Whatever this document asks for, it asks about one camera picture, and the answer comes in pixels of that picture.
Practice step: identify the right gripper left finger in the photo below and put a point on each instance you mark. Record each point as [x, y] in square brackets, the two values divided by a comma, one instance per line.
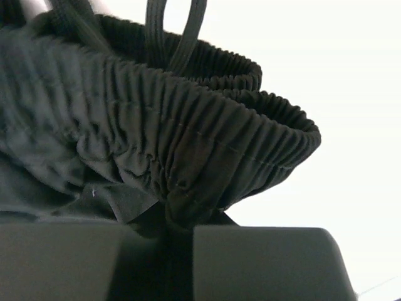
[69, 261]

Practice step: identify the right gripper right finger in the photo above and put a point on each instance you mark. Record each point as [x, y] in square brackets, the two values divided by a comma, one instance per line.
[261, 263]

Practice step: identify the black trousers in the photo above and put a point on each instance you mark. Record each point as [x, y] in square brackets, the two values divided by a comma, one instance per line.
[102, 118]

